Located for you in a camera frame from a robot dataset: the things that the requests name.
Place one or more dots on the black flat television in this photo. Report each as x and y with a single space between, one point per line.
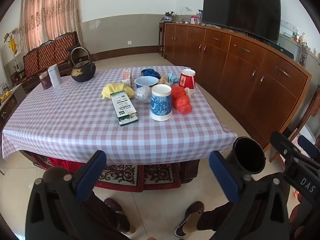
240 7

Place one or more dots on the white tea tin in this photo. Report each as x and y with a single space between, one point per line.
55 76

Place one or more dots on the beige crumpled tissue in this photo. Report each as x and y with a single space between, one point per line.
164 80

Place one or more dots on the long wooden sideboard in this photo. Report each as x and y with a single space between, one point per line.
237 67

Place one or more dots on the wooden quilted sofa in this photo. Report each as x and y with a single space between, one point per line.
50 52

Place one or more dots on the coat rack with yellow items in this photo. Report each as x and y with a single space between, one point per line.
12 43

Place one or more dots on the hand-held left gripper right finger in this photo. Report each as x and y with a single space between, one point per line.
223 181

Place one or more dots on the carved wooden shelf stand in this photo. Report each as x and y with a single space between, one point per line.
313 110

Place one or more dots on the yellow plastic bag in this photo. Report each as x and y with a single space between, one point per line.
115 88

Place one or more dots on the white crumpled tissue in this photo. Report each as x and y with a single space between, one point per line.
190 92

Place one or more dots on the dark blue cloth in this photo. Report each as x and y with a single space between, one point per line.
150 72

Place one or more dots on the light blue face mask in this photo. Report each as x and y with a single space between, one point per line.
172 77

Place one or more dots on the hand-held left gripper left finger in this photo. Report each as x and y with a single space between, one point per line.
91 176

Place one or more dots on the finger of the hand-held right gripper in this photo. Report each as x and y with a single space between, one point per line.
308 146
283 143

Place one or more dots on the dark wooden side table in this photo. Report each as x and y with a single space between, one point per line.
161 37

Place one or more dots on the small pink and white carton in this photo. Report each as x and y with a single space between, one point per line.
126 76

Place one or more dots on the small potted plant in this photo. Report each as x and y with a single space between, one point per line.
168 16

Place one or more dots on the pink embroidered curtain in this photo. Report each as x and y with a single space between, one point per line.
50 12

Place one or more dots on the blue patterned paper cup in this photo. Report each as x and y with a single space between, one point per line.
160 105

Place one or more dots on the black round trash bin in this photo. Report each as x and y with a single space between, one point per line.
250 155

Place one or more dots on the red paper cup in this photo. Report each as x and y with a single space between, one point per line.
187 80

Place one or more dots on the person's leg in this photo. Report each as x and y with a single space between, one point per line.
215 217
107 220

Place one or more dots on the clear plastic bag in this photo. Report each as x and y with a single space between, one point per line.
143 94

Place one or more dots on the black iron teapot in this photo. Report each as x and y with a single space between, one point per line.
83 72

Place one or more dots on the black set-top box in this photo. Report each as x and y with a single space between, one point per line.
282 50

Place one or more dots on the person's right leg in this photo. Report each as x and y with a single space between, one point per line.
215 217

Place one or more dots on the blue bowl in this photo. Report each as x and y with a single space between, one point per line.
146 81

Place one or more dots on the dark red tea tin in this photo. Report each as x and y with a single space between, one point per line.
45 81

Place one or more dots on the green and white carton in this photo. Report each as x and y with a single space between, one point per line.
123 110

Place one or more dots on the pink checked tablecloth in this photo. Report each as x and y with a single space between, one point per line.
62 120

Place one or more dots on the person's left leg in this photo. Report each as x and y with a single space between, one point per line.
107 220

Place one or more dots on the red plastic bag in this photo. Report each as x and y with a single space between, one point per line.
181 102

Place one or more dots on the red patterned carpet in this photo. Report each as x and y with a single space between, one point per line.
120 177

